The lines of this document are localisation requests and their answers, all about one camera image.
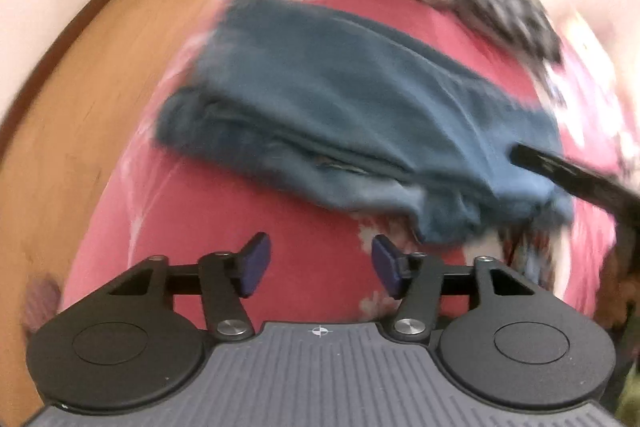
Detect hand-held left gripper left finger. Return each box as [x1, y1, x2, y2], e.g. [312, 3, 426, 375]
[107, 232, 272, 342]

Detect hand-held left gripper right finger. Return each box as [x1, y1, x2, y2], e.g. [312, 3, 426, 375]
[372, 234, 536, 342]

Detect folded plaid shirt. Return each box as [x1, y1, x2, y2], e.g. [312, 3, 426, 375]
[450, 0, 566, 68]

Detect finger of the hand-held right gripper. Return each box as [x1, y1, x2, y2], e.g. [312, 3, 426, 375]
[507, 144, 640, 220]

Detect blue denim jeans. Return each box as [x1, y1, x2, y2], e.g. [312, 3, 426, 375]
[155, 0, 576, 245]

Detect pink floral blanket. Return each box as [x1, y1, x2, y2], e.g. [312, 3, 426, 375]
[60, 0, 631, 338]

